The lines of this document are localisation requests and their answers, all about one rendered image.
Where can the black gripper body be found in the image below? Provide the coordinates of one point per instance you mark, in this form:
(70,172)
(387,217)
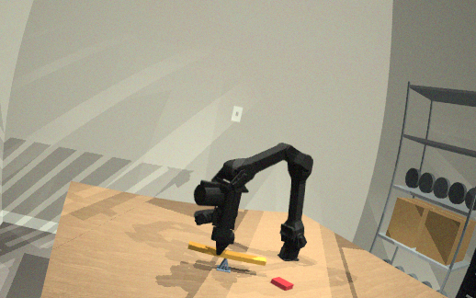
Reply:
(225,221)

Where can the yellow bar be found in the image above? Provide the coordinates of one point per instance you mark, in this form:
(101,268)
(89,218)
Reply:
(211,250)

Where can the red rectangular block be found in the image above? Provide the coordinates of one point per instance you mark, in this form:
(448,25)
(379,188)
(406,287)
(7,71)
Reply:
(282,284)

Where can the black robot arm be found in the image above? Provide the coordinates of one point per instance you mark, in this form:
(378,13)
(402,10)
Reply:
(242,170)

